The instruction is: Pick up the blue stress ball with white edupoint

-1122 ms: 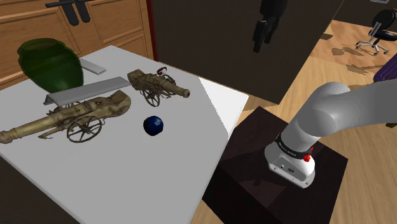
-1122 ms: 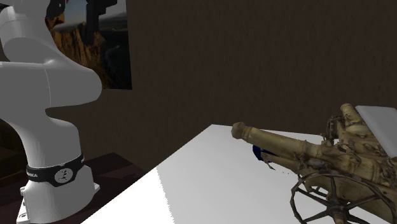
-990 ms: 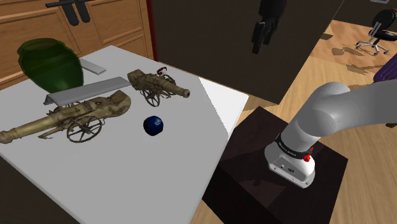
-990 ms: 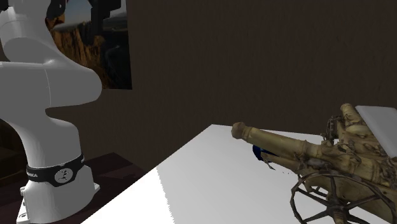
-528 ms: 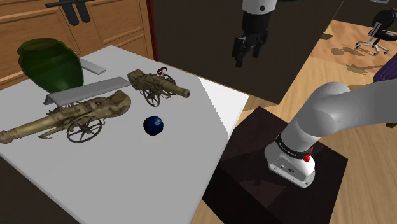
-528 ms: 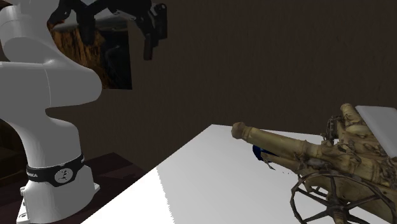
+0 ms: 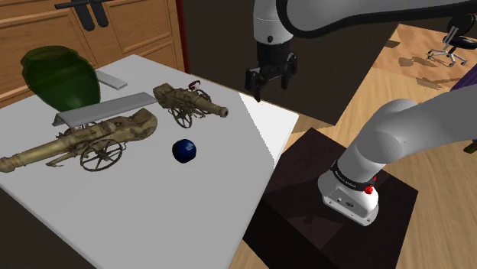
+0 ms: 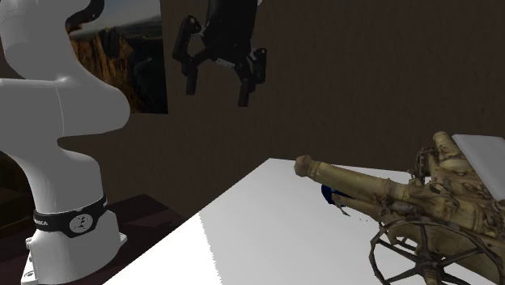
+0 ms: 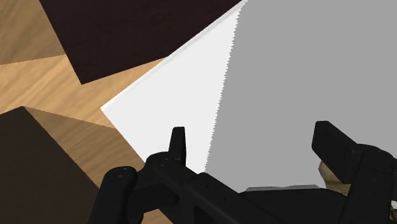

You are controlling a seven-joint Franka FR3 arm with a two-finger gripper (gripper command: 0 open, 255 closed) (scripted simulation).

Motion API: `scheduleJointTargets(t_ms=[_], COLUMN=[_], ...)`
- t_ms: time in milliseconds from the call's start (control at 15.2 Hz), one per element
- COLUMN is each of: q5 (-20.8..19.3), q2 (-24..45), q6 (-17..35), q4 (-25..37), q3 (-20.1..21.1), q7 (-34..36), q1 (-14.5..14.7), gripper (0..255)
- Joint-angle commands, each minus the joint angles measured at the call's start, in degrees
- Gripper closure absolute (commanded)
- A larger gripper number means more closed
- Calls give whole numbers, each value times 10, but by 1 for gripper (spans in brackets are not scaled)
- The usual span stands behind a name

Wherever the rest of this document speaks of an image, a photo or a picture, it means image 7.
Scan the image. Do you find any dark green vase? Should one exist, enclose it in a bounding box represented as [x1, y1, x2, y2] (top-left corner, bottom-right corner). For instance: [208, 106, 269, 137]
[20, 45, 102, 112]

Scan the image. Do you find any wooden cabinet with black handles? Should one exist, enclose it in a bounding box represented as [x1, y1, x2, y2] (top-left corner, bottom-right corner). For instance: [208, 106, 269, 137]
[0, 0, 186, 109]

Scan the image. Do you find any black office chair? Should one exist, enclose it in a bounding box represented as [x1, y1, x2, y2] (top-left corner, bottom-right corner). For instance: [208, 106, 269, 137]
[427, 14, 477, 68]

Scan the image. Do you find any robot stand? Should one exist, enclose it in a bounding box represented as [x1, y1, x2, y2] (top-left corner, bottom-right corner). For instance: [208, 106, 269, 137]
[242, 127, 419, 269]

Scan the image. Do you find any dark blue ball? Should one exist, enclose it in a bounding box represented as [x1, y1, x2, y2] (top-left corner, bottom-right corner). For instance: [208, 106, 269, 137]
[171, 138, 198, 164]

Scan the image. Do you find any small brass cannon model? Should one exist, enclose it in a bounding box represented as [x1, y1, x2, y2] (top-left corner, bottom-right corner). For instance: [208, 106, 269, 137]
[152, 80, 229, 129]

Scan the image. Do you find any short grey flat bar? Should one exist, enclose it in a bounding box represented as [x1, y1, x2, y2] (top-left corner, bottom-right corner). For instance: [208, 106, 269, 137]
[96, 70, 128, 91]

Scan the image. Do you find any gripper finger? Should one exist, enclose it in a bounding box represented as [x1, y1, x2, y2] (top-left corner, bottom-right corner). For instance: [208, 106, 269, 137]
[244, 68, 270, 103]
[280, 53, 298, 91]

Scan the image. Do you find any long grey flat bar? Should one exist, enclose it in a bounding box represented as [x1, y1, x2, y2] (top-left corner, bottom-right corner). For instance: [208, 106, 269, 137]
[51, 92, 158, 128]

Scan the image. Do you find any large brass cannon model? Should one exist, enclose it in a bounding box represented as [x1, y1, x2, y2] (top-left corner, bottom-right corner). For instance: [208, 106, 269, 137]
[0, 109, 158, 173]

